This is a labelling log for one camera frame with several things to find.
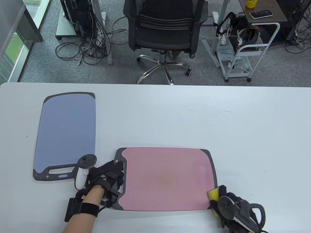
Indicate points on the yellow bottle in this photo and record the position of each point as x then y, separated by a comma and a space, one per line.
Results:
251, 3

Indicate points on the blue cutting board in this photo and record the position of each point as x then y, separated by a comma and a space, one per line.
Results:
65, 128

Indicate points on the black office chair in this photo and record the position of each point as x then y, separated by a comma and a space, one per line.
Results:
165, 31

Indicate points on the white cart with brown top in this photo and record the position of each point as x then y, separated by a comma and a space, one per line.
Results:
269, 19

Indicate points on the grey right hand controller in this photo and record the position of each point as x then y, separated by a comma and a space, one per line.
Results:
227, 207

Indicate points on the person's right hand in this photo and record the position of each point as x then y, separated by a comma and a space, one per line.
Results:
223, 190

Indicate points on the pink cutting board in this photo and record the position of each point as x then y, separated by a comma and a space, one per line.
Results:
167, 179

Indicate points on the grey hand controller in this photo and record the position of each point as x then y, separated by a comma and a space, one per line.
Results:
79, 178
227, 207

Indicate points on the glass window panel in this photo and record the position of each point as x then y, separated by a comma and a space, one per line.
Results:
14, 48

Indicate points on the black computer tower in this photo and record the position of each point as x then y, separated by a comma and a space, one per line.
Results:
80, 14

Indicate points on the white smartphone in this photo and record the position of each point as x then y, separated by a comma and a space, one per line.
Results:
261, 14

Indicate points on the yellow sponge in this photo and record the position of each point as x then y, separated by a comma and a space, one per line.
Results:
213, 194

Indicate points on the white desk leg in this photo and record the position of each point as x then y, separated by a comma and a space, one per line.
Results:
96, 7

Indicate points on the silver metal desk leg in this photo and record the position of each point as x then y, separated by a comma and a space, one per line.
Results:
211, 52

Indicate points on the grey metal base plate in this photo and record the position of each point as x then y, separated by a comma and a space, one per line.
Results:
64, 28

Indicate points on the grey left hand controller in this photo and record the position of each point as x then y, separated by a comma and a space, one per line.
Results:
79, 178

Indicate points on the black bag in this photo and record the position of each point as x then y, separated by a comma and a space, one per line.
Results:
239, 24

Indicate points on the blue packet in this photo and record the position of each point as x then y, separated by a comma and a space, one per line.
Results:
226, 51

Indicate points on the person's left hand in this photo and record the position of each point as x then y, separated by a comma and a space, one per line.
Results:
109, 171

